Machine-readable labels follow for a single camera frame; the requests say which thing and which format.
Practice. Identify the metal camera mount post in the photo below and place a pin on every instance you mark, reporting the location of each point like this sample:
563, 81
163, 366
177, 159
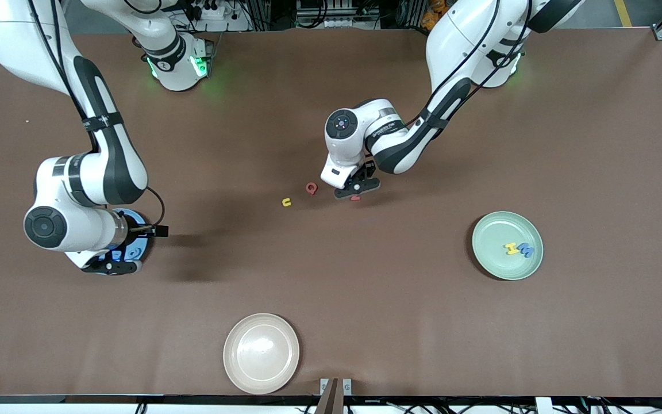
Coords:
335, 397

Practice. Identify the orange bag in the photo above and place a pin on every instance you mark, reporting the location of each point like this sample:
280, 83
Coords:
430, 20

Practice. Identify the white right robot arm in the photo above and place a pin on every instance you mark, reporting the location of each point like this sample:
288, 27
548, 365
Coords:
112, 167

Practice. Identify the red uppercase letter Q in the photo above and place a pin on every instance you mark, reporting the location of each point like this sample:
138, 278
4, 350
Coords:
308, 188

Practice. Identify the green plate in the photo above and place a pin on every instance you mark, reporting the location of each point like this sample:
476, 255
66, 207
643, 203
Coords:
497, 264

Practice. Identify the blue uppercase letter M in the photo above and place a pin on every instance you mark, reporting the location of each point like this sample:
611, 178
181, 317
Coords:
526, 250

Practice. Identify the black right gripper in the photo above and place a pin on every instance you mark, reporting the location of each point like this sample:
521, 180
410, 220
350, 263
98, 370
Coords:
160, 231

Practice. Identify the blue plate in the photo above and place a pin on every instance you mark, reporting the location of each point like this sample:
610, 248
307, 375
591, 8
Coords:
142, 247

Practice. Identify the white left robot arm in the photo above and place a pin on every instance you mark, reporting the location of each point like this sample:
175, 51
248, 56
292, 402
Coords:
469, 46

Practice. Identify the white power strip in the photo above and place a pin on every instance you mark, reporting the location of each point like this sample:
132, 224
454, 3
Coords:
211, 10

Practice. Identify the yellow uppercase letter H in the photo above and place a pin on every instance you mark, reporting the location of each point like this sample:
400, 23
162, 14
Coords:
512, 248

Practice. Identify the blue lowercase letter m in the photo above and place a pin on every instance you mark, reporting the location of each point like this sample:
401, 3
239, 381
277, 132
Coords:
117, 253

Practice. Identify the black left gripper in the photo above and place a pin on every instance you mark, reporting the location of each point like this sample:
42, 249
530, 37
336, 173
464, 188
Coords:
369, 169

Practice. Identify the beige plate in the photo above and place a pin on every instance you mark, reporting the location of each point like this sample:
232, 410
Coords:
261, 353

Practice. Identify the grey metal rack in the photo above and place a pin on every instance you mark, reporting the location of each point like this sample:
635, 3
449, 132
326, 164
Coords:
337, 20

